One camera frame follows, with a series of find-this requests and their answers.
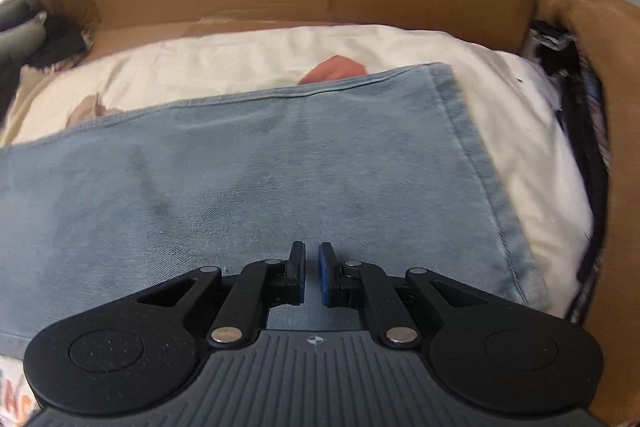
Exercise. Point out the dark patterned folded garment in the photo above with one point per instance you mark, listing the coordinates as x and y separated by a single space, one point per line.
587 117

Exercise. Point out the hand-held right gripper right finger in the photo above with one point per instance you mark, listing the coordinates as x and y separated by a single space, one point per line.
325 276

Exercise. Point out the grey neck pillow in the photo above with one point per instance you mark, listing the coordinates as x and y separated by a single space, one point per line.
17 32

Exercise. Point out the light blue denim pants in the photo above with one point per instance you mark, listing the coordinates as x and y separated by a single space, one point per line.
225 177

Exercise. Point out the cream bear print bed sheet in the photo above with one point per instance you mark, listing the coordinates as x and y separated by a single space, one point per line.
520 147

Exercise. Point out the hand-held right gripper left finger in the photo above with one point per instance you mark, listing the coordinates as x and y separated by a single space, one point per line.
298 274

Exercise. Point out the brown folded garment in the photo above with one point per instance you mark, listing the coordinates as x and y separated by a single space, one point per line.
620 117

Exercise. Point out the black garment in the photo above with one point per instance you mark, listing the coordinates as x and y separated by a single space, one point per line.
57 39

